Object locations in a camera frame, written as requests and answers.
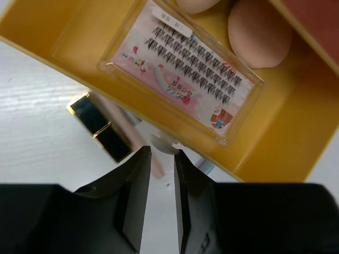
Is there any pink lip liner pencil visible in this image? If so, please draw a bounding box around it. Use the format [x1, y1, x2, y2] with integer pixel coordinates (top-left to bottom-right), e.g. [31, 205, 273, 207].
[90, 91, 165, 178]

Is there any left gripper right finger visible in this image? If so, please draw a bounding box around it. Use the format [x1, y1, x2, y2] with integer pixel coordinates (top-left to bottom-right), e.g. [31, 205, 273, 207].
[174, 151, 338, 253]

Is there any nail sticker packet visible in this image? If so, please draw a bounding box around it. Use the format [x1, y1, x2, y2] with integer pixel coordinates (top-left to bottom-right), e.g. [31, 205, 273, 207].
[98, 1, 264, 146]

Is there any red top drawer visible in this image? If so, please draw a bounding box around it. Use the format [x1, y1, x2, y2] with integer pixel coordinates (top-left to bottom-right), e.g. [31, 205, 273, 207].
[283, 0, 338, 61]

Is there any round pink powder puff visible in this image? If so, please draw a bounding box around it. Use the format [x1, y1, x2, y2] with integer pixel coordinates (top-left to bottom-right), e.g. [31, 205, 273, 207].
[176, 0, 220, 14]

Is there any blue eyebrow razor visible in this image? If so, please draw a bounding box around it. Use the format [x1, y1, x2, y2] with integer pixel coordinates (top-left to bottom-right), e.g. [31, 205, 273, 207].
[196, 158, 215, 175]

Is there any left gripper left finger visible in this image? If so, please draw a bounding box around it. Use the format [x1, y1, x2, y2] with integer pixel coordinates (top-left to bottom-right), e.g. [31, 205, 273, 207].
[1, 146, 151, 253]

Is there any yellow drawer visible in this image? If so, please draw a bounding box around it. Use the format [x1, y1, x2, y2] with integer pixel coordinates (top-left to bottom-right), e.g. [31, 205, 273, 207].
[1, 1, 338, 182]

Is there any beige makeup sponge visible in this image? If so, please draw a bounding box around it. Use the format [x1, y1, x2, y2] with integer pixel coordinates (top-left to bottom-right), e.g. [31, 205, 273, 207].
[228, 1, 292, 69]

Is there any black gold lipstick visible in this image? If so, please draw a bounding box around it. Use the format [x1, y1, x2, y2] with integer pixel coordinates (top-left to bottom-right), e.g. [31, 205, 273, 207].
[66, 93, 133, 163]

